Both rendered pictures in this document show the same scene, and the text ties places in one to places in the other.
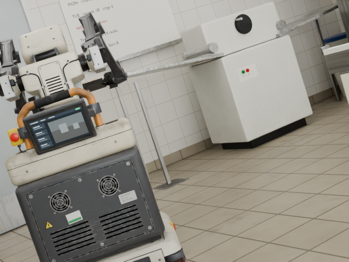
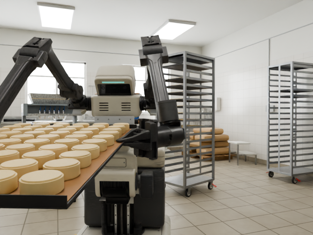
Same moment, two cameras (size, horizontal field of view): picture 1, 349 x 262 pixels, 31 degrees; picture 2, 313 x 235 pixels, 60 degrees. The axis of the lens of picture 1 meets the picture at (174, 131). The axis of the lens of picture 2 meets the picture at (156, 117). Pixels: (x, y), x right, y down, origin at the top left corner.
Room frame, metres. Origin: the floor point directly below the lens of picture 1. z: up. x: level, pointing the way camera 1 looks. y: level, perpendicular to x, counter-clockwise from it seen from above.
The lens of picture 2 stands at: (4.52, 0.87, 1.05)
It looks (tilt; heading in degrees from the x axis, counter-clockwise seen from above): 1 degrees down; 187
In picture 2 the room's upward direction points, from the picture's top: straight up
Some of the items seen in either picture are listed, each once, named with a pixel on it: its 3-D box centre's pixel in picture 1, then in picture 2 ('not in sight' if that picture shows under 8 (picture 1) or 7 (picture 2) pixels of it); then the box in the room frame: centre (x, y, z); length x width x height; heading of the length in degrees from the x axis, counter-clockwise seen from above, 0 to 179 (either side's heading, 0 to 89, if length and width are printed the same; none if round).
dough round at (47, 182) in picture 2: not in sight; (42, 183); (4.21, 0.70, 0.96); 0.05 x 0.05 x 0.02
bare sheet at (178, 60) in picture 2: not in sight; (187, 61); (0.75, 0.86, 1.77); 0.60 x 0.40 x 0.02; 140
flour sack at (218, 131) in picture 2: not in sight; (207, 130); (-2.10, 1.35, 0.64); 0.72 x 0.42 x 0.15; 33
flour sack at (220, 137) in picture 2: not in sight; (211, 137); (-1.88, 1.42, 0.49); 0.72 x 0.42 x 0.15; 122
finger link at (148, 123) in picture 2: not in sight; (132, 136); (3.86, 0.74, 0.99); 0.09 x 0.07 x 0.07; 139
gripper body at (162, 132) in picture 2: (30, 105); (154, 137); (3.80, 0.78, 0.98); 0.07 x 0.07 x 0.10; 49
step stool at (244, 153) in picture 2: not in sight; (241, 152); (-1.35, 2.00, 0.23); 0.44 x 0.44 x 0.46; 19
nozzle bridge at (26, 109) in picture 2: not in sight; (50, 116); (0.87, -1.06, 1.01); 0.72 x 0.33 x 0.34; 128
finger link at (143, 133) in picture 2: not in sight; (132, 144); (3.86, 0.74, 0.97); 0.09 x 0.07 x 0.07; 139
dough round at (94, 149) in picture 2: not in sight; (85, 151); (4.04, 0.68, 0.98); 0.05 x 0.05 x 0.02
